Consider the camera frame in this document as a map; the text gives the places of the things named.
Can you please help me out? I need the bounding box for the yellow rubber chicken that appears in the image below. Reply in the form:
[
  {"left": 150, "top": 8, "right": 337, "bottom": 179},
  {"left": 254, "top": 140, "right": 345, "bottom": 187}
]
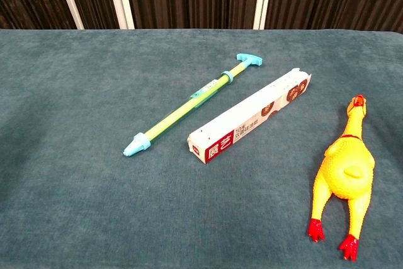
[{"left": 307, "top": 94, "right": 376, "bottom": 263}]

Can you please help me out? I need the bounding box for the green blue water squirter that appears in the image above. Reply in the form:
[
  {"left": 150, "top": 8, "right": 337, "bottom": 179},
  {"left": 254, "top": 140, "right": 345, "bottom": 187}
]
[{"left": 122, "top": 53, "right": 264, "bottom": 157}]

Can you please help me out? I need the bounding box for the white baking paper box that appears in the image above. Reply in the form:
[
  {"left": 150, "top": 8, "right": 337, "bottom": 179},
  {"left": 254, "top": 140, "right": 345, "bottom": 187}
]
[{"left": 186, "top": 67, "right": 312, "bottom": 164}]

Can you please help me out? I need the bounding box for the teal blue table cloth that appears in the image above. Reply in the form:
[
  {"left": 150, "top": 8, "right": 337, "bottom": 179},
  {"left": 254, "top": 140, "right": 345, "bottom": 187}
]
[{"left": 0, "top": 28, "right": 403, "bottom": 269}]

